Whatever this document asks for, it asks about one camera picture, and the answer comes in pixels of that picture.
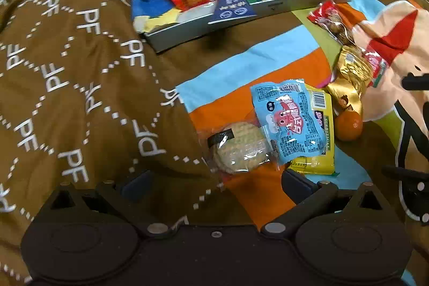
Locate brown patterned blanket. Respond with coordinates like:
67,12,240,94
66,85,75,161
0,0,235,286

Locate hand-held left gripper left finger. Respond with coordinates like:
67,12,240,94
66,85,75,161
45,170,171,238

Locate quail egg packet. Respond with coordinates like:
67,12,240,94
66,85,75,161
308,0,389,87

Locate orange mandarin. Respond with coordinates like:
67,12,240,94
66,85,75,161
335,110,364,142

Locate gold wrapper with brown figure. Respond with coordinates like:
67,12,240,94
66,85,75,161
326,78,364,117

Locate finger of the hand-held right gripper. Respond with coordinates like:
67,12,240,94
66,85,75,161
382,165,429,183
402,74,429,91

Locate colourful cartoon blanket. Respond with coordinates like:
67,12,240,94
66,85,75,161
144,0,429,286

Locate gold foil snack packet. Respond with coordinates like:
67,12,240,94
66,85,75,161
336,45,373,97

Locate round biscuit packet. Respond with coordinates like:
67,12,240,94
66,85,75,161
198,120,279,174

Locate light blue snack packet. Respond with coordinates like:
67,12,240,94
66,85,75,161
251,78,331,169

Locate navy snack packet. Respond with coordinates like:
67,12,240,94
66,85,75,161
208,0,258,25

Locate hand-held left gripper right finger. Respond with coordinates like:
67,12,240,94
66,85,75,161
261,169,394,238

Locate yellow snack packet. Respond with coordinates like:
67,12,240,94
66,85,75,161
288,87,336,175

